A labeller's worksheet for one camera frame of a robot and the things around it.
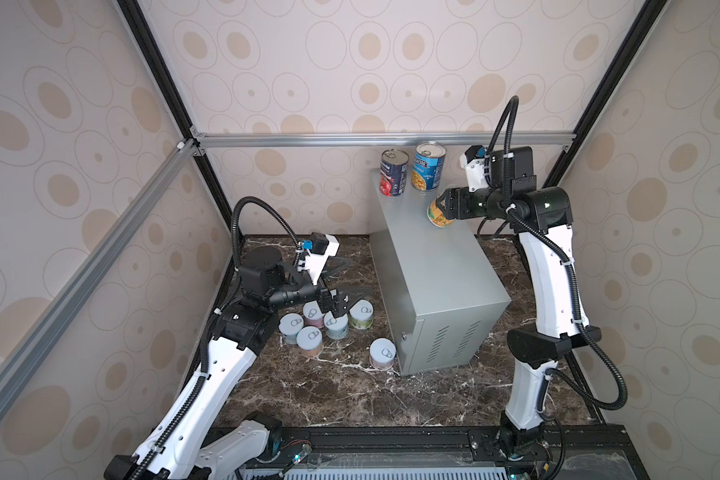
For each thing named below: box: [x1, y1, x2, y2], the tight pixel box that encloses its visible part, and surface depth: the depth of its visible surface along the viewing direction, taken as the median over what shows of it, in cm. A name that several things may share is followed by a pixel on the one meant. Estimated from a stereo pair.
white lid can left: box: [278, 312, 304, 345], surface depth 91 cm
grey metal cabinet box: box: [369, 169, 511, 376], surface depth 69 cm
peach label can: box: [296, 326, 323, 358], surface depth 89 cm
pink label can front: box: [369, 337, 397, 371], surface depth 85 cm
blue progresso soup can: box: [411, 141, 447, 192], surface depth 81 cm
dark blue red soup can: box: [379, 148, 409, 197], surface depth 80 cm
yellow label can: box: [426, 197, 455, 228], surface depth 75 cm
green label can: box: [349, 299, 374, 330], surface depth 94 cm
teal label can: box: [324, 311, 349, 340], surface depth 91 cm
